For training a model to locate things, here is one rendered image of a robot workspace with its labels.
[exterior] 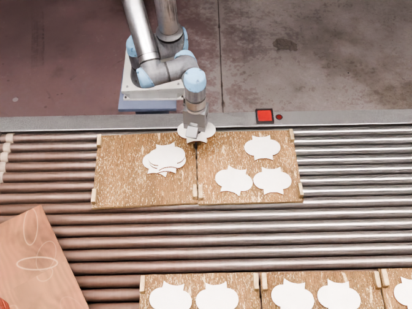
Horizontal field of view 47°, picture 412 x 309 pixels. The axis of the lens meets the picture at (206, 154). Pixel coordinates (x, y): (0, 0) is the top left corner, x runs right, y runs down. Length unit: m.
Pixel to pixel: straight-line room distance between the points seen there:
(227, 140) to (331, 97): 1.65
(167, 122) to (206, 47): 1.76
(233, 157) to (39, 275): 0.86
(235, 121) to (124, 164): 0.53
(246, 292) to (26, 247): 0.77
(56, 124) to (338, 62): 2.32
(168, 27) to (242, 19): 2.08
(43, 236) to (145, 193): 0.41
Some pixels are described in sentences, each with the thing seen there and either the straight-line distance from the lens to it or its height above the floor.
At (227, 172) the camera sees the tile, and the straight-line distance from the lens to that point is 1.90.
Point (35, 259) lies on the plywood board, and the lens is 1.72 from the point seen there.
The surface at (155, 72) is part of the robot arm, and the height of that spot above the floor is 1.35.
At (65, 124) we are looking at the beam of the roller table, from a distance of 2.17.
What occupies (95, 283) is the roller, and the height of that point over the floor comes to 0.92.
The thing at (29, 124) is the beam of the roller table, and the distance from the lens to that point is 2.22.
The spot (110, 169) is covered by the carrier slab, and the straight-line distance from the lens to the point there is 1.96.
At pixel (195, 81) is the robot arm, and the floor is 1.38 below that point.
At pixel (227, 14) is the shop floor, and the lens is 4.09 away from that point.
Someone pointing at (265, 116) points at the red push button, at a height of 0.93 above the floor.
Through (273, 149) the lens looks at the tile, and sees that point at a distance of 1.98.
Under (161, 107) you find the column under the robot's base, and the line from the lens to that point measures 2.21.
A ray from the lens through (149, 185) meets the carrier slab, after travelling 1.89.
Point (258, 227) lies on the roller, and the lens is 1.82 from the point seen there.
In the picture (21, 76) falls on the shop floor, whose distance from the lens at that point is 3.82.
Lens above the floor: 2.54
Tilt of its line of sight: 55 degrees down
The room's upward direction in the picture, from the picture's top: straight up
